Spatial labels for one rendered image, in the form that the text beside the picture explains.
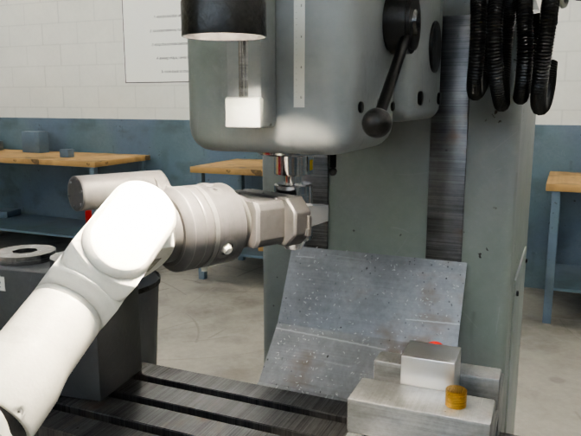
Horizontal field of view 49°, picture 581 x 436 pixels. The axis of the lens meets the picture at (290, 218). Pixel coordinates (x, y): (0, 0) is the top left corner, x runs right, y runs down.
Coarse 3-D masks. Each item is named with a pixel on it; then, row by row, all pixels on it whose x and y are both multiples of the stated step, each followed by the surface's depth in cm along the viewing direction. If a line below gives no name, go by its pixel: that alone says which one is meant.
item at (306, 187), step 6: (276, 186) 76; (282, 186) 75; (288, 186) 75; (294, 186) 74; (300, 186) 75; (306, 186) 75; (312, 186) 76; (282, 192) 75; (288, 192) 75; (294, 192) 74; (300, 192) 75; (306, 192) 75
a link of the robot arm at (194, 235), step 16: (80, 176) 61; (96, 176) 61; (112, 176) 62; (128, 176) 63; (144, 176) 65; (160, 176) 66; (80, 192) 60; (96, 192) 61; (176, 192) 64; (192, 192) 64; (80, 208) 60; (96, 208) 62; (176, 208) 63; (192, 208) 62; (208, 208) 64; (176, 224) 62; (192, 224) 62; (208, 224) 63; (176, 240) 62; (192, 240) 62; (208, 240) 63; (160, 256) 61; (176, 256) 63; (192, 256) 63; (208, 256) 65
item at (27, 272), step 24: (0, 264) 94; (24, 264) 94; (48, 264) 95; (0, 288) 93; (24, 288) 92; (0, 312) 94; (120, 312) 95; (96, 336) 90; (120, 336) 95; (96, 360) 90; (120, 360) 96; (72, 384) 92; (96, 384) 91; (120, 384) 96
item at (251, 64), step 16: (272, 0) 63; (272, 16) 64; (272, 32) 64; (240, 48) 62; (256, 48) 62; (272, 48) 64; (240, 64) 63; (256, 64) 62; (272, 64) 64; (240, 80) 63; (256, 80) 62; (272, 80) 65; (240, 96) 63; (256, 96) 63; (272, 96) 65; (240, 112) 63; (256, 112) 63; (272, 112) 65
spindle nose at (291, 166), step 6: (276, 162) 75; (282, 162) 74; (288, 162) 74; (294, 162) 74; (300, 162) 74; (306, 162) 74; (276, 168) 75; (282, 168) 74; (288, 168) 74; (294, 168) 74; (300, 168) 74; (306, 168) 74; (276, 174) 75; (282, 174) 74; (288, 174) 74; (294, 174) 74; (300, 174) 74; (306, 174) 75
